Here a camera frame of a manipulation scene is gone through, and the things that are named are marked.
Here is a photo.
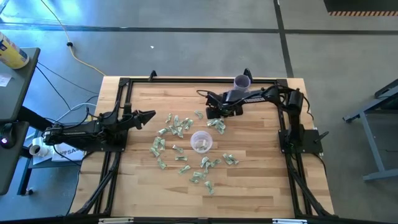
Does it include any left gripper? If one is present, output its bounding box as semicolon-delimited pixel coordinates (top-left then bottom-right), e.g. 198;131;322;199
117;109;157;131

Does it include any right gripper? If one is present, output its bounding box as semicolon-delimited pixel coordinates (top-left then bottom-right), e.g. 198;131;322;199
206;98;245;121

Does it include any clear plastic cup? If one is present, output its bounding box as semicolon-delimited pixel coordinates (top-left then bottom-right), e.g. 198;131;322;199
190;130;214;154

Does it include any purple translucent cup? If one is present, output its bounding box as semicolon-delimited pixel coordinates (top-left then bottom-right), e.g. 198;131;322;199
233;74;251;93

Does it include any white printed paper bag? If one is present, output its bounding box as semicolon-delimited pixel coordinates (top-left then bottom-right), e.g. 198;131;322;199
51;141;87;162

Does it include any grey low shelf cart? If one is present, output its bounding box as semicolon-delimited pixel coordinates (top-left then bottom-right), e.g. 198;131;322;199
17;155;83;197

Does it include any black clamp lever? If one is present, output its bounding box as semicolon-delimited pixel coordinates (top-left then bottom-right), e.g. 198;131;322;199
313;131;330;144

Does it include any black desk support bar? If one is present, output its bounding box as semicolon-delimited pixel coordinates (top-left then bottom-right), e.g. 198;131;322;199
17;105;47;132

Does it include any dark grey desk top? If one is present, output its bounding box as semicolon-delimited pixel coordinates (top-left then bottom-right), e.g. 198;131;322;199
0;47;42;124

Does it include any black computer mouse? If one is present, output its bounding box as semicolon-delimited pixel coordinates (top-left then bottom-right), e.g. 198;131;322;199
0;123;17;149

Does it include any small white paper sheet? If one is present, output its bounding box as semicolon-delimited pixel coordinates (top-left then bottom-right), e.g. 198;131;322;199
0;73;13;88

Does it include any yellow wipes canister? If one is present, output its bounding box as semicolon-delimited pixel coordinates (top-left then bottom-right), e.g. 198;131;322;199
0;30;30;70

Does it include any black yellow hazard mat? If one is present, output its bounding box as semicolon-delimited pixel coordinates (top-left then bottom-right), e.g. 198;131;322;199
323;0;398;17

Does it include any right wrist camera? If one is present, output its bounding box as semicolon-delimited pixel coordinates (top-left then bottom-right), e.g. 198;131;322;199
205;91;225;109

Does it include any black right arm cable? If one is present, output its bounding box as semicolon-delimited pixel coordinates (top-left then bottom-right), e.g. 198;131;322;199
196;88;212;100

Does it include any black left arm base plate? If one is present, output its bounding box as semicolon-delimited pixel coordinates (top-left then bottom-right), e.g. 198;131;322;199
93;129;129;153

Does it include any black aluminium table frame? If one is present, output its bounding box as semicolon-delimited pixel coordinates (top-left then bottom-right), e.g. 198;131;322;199
70;67;336;224

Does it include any white floor cable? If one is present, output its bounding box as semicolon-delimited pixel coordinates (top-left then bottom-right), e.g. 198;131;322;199
55;102;100;124

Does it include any thin black floor cable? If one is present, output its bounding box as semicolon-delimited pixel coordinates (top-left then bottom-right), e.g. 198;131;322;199
36;61;100;95
35;65;73;111

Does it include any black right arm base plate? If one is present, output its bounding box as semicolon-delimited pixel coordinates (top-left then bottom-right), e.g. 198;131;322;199
278;128;324;155

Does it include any white metal hinge bracket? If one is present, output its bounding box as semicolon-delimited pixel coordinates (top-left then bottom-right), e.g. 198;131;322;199
98;217;135;224
272;218;308;224

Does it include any yellow floor cable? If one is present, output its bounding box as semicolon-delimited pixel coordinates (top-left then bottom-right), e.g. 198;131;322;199
39;0;108;77

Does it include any grey metal table frame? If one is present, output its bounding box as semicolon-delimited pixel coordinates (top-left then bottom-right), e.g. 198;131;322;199
341;78;398;183

